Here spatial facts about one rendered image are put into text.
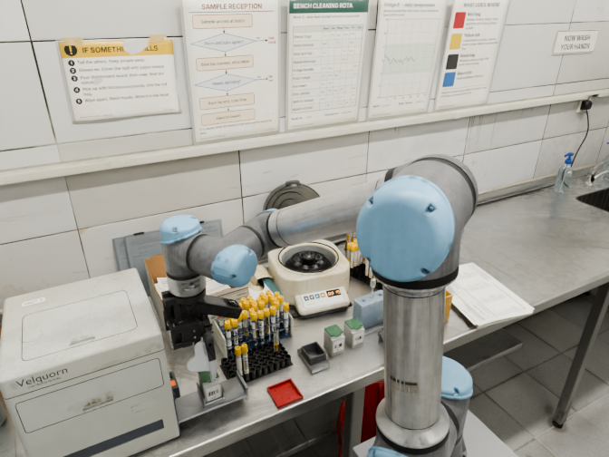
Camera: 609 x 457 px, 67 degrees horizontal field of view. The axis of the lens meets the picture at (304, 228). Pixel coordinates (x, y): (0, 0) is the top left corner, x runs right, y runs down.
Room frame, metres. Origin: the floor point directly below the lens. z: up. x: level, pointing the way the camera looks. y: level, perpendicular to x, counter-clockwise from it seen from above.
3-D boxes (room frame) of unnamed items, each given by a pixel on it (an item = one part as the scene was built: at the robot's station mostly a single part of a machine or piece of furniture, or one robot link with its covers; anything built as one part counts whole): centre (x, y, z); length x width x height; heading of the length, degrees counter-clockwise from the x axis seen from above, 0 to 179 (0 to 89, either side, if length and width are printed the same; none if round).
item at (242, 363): (0.93, 0.13, 0.93); 0.17 x 0.09 x 0.11; 119
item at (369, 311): (1.10, -0.20, 0.92); 0.10 x 0.07 x 0.10; 120
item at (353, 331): (1.02, -0.14, 0.91); 0.05 x 0.04 x 0.07; 28
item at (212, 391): (0.79, 0.22, 0.95); 0.05 x 0.04 x 0.06; 28
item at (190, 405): (0.78, 0.24, 0.92); 0.21 x 0.07 x 0.05; 118
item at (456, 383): (0.63, -0.25, 1.08); 0.13 x 0.12 x 0.14; 148
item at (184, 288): (0.78, 0.24, 1.25); 0.08 x 0.08 x 0.05
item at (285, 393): (0.83, 0.05, 0.88); 0.07 x 0.07 x 0.01; 28
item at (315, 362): (0.95, -0.02, 0.89); 0.09 x 0.05 x 0.04; 27
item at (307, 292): (1.29, -0.02, 0.94); 0.30 x 0.24 x 0.12; 19
